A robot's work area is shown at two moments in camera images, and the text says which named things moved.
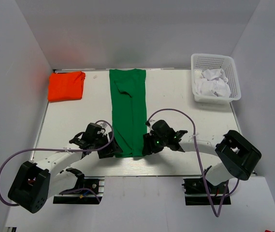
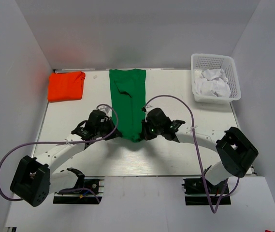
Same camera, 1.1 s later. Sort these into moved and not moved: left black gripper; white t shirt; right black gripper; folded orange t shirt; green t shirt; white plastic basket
Moved: right black gripper; left black gripper; green t shirt
Not moved: white t shirt; folded orange t shirt; white plastic basket
